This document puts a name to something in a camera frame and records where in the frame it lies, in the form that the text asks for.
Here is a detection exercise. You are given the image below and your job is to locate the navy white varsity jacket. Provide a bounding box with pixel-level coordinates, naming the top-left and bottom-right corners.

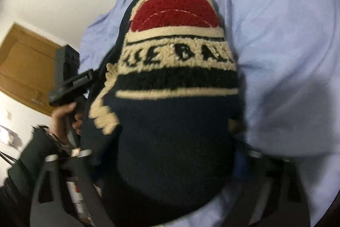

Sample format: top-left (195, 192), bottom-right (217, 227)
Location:
top-left (81, 0), bottom-right (241, 226)

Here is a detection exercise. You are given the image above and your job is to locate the left forearm dark sleeve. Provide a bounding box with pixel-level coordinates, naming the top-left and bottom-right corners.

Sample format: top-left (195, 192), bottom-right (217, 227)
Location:
top-left (1, 126), bottom-right (69, 226)

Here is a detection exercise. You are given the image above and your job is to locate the person's left hand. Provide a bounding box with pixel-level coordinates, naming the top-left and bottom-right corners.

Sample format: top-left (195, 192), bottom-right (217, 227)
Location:
top-left (49, 102), bottom-right (83, 145)

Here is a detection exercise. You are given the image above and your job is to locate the floral blanket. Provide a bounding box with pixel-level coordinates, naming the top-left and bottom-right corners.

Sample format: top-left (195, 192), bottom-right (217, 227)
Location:
top-left (66, 181), bottom-right (95, 226)

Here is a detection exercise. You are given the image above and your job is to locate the wooden door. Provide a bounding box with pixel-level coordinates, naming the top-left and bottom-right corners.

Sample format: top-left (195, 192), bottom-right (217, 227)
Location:
top-left (0, 24), bottom-right (61, 116)

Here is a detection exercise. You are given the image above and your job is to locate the lavender bed sheet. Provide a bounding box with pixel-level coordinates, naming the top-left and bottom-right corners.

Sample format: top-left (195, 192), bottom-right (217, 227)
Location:
top-left (80, 0), bottom-right (339, 226)

